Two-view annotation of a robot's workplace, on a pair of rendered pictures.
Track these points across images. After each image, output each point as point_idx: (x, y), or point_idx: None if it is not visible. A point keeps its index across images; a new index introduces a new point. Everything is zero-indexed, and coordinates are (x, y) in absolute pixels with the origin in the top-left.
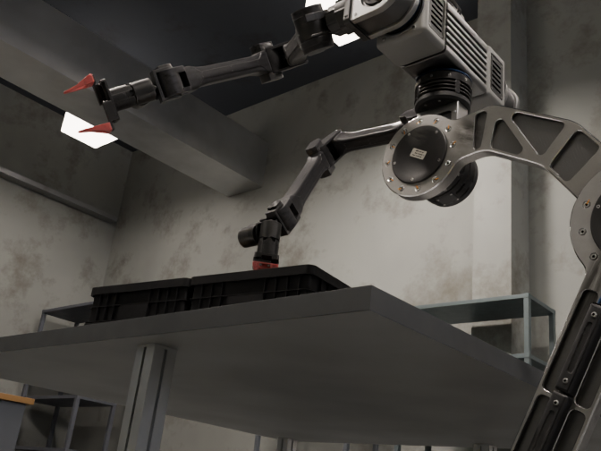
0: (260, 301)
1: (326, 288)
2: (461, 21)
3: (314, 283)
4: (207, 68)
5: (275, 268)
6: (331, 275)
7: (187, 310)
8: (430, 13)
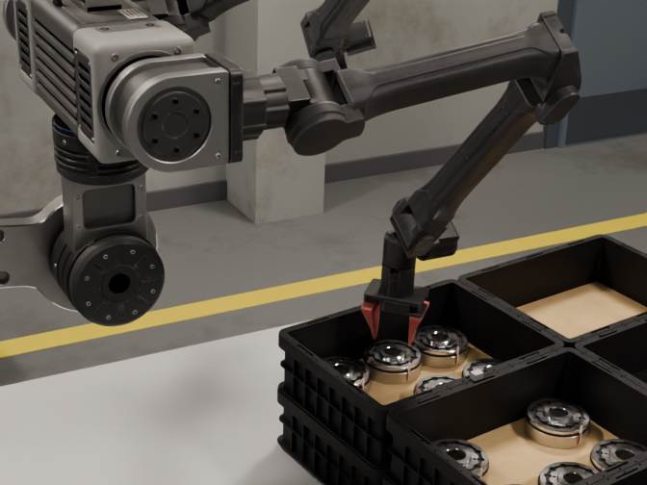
0: (75, 370)
1: (307, 370)
2: (43, 18)
3: (289, 357)
4: (323, 5)
5: (327, 315)
6: (302, 352)
7: (168, 350)
8: (19, 46)
